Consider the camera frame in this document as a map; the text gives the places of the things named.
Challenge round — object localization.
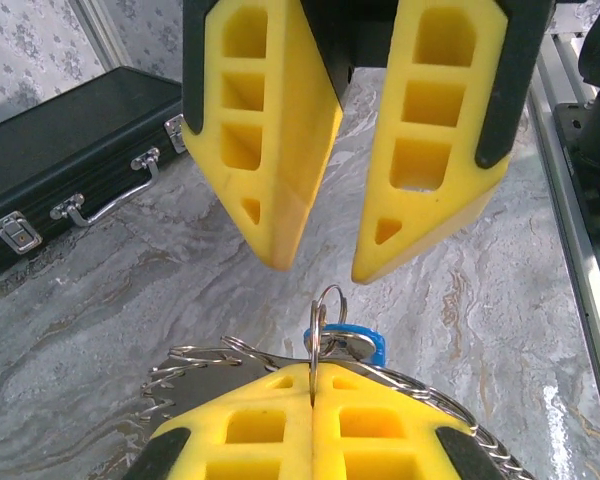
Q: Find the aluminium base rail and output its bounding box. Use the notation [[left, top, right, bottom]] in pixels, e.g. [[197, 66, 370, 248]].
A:
[[527, 29, 600, 366]]

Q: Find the black case with metal latches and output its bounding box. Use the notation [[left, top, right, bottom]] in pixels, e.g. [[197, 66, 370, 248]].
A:
[[0, 66, 189, 274]]

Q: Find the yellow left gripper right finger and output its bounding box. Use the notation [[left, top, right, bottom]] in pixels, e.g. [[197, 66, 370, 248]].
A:
[[313, 362, 506, 480]]

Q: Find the band of metal key rings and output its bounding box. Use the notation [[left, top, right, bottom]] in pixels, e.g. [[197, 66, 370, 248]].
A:
[[139, 335, 536, 480]]

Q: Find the key with blue cover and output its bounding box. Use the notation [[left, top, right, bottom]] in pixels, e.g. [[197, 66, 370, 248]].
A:
[[302, 283, 386, 371]]

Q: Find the aluminium frame post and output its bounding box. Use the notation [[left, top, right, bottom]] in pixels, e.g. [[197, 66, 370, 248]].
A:
[[77, 0, 131, 71]]

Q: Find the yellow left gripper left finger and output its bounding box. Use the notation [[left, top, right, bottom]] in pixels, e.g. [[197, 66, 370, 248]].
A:
[[122, 363, 314, 480]]

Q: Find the black mounting plate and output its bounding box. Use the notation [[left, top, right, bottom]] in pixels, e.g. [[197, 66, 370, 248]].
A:
[[553, 102, 600, 236]]

